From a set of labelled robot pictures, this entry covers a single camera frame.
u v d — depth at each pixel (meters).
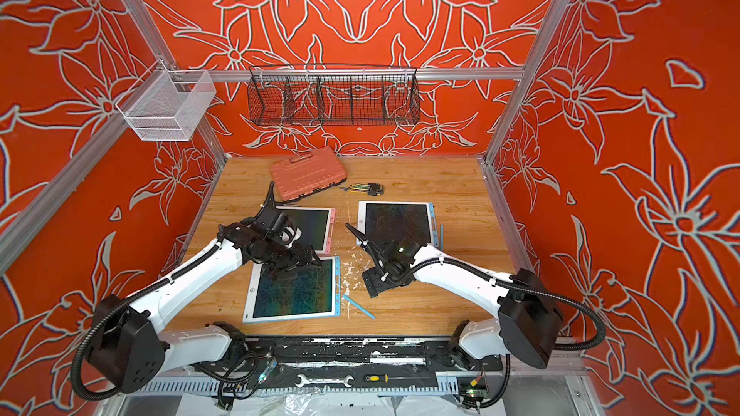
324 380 0.70
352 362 0.73
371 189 1.07
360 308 0.81
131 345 0.39
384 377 0.70
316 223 1.00
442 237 0.95
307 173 1.08
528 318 0.41
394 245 0.63
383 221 1.00
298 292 0.83
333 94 1.00
